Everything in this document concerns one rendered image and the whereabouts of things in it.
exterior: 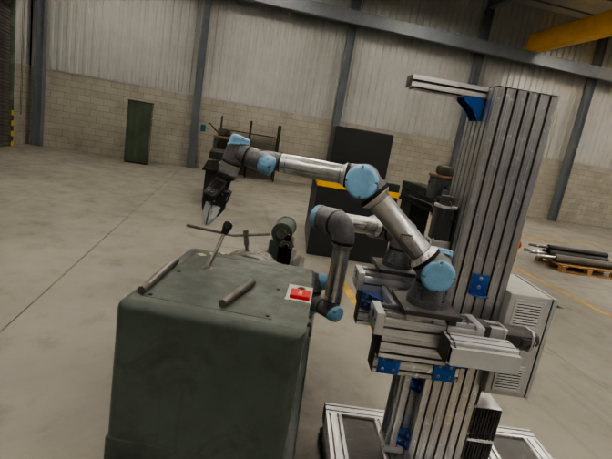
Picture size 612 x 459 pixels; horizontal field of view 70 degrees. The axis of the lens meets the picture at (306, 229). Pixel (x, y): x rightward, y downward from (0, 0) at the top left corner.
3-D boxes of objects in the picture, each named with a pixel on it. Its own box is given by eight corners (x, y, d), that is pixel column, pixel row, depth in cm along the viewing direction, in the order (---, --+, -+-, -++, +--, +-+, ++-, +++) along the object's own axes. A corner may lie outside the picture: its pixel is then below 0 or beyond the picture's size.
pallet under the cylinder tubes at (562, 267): (586, 267, 924) (588, 260, 921) (618, 280, 841) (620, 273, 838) (533, 259, 908) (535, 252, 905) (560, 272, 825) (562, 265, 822)
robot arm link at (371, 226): (397, 243, 226) (324, 235, 189) (375, 235, 237) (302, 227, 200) (403, 220, 225) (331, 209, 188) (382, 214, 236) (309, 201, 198)
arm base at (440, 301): (437, 298, 180) (443, 275, 178) (450, 312, 165) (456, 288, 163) (402, 292, 179) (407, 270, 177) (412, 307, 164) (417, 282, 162)
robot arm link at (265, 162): (281, 157, 168) (256, 146, 170) (273, 158, 158) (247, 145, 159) (274, 176, 170) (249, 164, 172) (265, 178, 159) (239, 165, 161)
